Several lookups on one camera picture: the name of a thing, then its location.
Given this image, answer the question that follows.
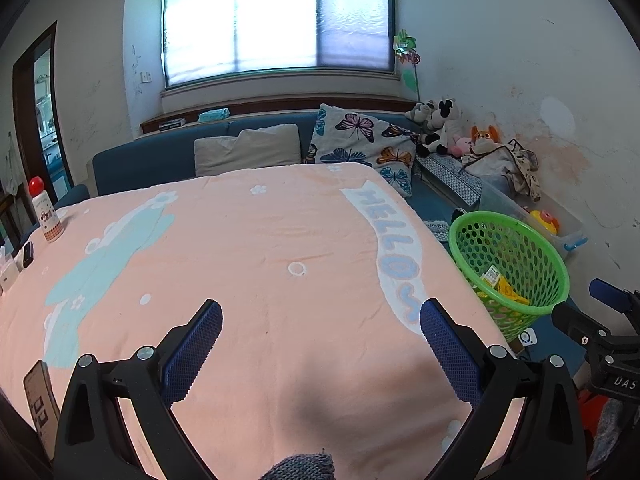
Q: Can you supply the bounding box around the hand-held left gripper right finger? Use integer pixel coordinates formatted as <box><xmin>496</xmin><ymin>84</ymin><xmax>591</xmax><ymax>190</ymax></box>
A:
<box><xmin>419</xmin><ymin>298</ymin><xmax>585</xmax><ymax>480</ymax></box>

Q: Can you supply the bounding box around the wooden door frame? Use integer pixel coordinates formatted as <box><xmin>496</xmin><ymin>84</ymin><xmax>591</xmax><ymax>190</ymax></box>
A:
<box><xmin>12</xmin><ymin>21</ymin><xmax>76</xmax><ymax>201</ymax></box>

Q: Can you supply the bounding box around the clear storage bin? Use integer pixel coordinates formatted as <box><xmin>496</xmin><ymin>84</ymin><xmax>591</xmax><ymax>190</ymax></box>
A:
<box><xmin>477</xmin><ymin>180</ymin><xmax>588</xmax><ymax>261</ymax></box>

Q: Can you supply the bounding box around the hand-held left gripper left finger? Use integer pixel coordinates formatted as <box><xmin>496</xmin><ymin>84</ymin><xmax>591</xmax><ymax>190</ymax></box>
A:
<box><xmin>54</xmin><ymin>299</ymin><xmax>226</xmax><ymax>480</ymax></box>

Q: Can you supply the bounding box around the orange fox plush toy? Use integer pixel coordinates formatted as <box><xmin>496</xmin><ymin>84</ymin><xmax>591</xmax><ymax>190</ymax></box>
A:
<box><xmin>470</xmin><ymin>125</ymin><xmax>501</xmax><ymax>153</ymax></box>

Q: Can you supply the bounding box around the white tissue box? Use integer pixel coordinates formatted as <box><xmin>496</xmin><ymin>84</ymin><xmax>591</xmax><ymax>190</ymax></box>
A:
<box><xmin>0</xmin><ymin>255</ymin><xmax>22</xmax><ymax>296</ymax></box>

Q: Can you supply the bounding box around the yellow snack wrapper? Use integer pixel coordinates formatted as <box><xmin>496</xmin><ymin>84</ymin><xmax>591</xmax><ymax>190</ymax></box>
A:
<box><xmin>482</xmin><ymin>267</ymin><xmax>531</xmax><ymax>306</ymax></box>

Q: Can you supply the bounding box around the blue sofa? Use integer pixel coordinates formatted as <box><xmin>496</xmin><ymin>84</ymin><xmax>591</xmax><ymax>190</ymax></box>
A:
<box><xmin>55</xmin><ymin>112</ymin><xmax>591</xmax><ymax>376</ymax></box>

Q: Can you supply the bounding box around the red-capped white bottle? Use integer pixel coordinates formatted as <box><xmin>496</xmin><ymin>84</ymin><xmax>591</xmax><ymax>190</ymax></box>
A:
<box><xmin>28</xmin><ymin>176</ymin><xmax>65</xmax><ymax>244</ymax></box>

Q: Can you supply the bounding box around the green plastic basket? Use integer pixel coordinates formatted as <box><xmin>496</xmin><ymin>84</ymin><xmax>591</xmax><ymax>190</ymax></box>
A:
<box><xmin>448</xmin><ymin>211</ymin><xmax>570</xmax><ymax>343</ymax></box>

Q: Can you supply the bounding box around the grey knit garment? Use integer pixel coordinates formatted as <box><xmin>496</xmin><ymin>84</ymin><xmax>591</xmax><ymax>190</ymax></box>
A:
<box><xmin>262</xmin><ymin>452</ymin><xmax>336</xmax><ymax>480</ymax></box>

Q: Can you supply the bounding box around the window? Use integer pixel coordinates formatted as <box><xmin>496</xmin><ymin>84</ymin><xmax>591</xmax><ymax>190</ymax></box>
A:
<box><xmin>162</xmin><ymin>0</ymin><xmax>398</xmax><ymax>91</ymax></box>

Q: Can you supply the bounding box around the grey plush toy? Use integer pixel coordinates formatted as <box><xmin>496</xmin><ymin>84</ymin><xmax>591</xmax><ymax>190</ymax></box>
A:
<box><xmin>405</xmin><ymin>101</ymin><xmax>436</xmax><ymax>123</ymax></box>

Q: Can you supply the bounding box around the grey patterned box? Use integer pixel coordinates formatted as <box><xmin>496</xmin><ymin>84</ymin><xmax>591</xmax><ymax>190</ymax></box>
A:
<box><xmin>416</xmin><ymin>152</ymin><xmax>486</xmax><ymax>206</ymax></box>

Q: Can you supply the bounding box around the butterfly print pillow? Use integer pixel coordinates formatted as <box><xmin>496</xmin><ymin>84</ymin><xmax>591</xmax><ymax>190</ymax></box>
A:
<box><xmin>306</xmin><ymin>104</ymin><xmax>418</xmax><ymax>197</ymax></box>

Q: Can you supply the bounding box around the beige patterned cloth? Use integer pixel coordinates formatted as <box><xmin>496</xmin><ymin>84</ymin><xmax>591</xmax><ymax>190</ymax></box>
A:
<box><xmin>505</xmin><ymin>141</ymin><xmax>543</xmax><ymax>201</ymax></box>

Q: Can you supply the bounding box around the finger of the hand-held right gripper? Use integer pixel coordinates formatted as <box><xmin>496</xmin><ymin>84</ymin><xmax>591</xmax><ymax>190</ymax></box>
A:
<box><xmin>588</xmin><ymin>278</ymin><xmax>640</xmax><ymax>321</ymax></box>
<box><xmin>551</xmin><ymin>302</ymin><xmax>632</xmax><ymax>357</ymax></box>

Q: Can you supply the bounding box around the cow plush toy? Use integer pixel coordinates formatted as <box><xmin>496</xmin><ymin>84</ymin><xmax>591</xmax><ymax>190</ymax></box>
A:
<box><xmin>417</xmin><ymin>99</ymin><xmax>468</xmax><ymax>158</ymax></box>

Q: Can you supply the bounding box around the pink printed blanket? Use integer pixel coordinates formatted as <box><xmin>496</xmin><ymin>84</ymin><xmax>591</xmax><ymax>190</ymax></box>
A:
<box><xmin>0</xmin><ymin>162</ymin><xmax>526</xmax><ymax>480</ymax></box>

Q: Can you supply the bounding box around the colourful pinwheel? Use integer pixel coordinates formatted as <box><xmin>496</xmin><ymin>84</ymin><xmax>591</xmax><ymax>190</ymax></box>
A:
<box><xmin>392</xmin><ymin>30</ymin><xmax>423</xmax><ymax>103</ymax></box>

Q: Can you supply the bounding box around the yellow plastic toy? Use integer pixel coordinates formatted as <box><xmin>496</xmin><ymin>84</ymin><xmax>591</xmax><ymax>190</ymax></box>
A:
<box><xmin>529</xmin><ymin>210</ymin><xmax>560</xmax><ymax>235</ymax></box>

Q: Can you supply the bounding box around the smartphone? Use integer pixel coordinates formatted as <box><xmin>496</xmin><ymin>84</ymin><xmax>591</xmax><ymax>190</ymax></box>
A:
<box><xmin>23</xmin><ymin>360</ymin><xmax>61</xmax><ymax>461</ymax></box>

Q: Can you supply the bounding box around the beige pillow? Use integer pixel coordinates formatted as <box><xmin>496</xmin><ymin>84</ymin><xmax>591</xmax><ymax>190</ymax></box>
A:
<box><xmin>194</xmin><ymin>123</ymin><xmax>302</xmax><ymax>177</ymax></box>

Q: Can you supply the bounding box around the grey patterned cloth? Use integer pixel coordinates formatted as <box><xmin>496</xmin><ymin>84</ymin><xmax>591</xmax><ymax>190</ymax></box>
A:
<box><xmin>424</xmin><ymin>219</ymin><xmax>452</xmax><ymax>243</ymax></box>

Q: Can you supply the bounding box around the wooden window ledge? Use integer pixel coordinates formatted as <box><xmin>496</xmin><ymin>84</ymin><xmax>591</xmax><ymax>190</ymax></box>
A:
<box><xmin>140</xmin><ymin>97</ymin><xmax>416</xmax><ymax>136</ymax></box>

